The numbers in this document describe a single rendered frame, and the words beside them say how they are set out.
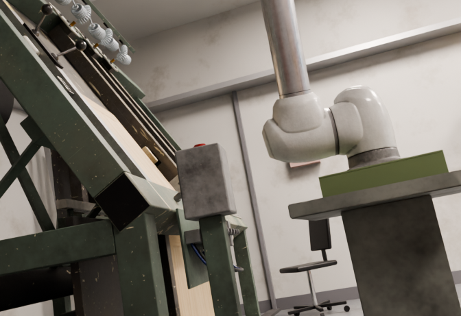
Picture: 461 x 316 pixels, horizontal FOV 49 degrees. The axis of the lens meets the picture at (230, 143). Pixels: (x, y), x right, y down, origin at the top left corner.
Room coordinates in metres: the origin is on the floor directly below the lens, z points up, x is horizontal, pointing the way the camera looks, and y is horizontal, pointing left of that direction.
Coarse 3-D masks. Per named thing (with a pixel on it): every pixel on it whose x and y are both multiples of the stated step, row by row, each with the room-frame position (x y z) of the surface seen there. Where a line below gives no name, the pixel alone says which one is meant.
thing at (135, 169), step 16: (0, 0) 1.58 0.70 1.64; (16, 16) 1.59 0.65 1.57; (48, 64) 1.57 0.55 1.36; (64, 80) 1.56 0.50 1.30; (80, 96) 1.56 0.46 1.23; (96, 112) 1.60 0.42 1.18; (96, 128) 1.55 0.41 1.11; (112, 144) 1.55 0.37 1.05; (128, 160) 1.54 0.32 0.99; (144, 176) 1.54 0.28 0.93
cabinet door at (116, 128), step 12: (84, 96) 1.77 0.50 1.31; (96, 108) 1.80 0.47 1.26; (108, 120) 1.87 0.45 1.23; (120, 132) 1.90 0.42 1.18; (132, 144) 1.96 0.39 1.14; (132, 156) 1.76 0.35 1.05; (144, 156) 1.99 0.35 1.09; (144, 168) 1.80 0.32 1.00; (156, 168) 2.03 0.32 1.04; (156, 180) 1.84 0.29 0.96
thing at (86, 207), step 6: (60, 204) 2.25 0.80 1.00; (66, 204) 2.25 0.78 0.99; (72, 204) 2.30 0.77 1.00; (78, 204) 2.37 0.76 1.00; (84, 204) 2.44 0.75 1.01; (90, 204) 2.50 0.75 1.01; (78, 210) 2.43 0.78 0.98; (84, 210) 2.47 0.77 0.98; (90, 210) 2.51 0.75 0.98; (102, 210) 2.65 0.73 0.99
